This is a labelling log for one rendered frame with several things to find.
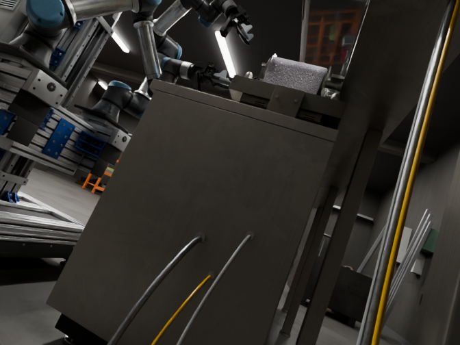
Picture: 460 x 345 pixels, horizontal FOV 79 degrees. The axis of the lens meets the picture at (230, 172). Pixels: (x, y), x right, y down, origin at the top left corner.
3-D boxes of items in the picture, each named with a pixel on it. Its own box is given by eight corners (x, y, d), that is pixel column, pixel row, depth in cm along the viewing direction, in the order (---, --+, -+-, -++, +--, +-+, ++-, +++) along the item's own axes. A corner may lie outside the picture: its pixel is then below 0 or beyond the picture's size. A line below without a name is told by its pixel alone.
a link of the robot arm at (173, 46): (118, 108, 171) (159, 34, 178) (139, 121, 180) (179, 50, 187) (124, 108, 162) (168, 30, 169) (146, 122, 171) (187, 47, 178)
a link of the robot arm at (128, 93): (98, 98, 163) (109, 79, 166) (120, 111, 172) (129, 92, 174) (104, 96, 154) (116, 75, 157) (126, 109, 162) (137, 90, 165)
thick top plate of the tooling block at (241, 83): (235, 109, 116) (241, 97, 117) (333, 138, 105) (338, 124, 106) (228, 87, 101) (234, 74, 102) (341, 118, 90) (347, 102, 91)
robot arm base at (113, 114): (84, 107, 156) (92, 92, 158) (101, 120, 170) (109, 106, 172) (105, 115, 151) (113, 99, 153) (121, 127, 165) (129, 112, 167)
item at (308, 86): (251, 107, 119) (267, 71, 123) (305, 122, 113) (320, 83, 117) (251, 107, 119) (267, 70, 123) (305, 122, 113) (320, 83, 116)
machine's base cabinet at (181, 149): (218, 277, 320) (246, 207, 337) (272, 302, 302) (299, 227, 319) (25, 335, 83) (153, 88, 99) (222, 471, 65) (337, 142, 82)
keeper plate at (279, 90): (265, 115, 95) (276, 87, 97) (294, 122, 92) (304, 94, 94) (264, 111, 93) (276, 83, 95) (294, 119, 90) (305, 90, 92)
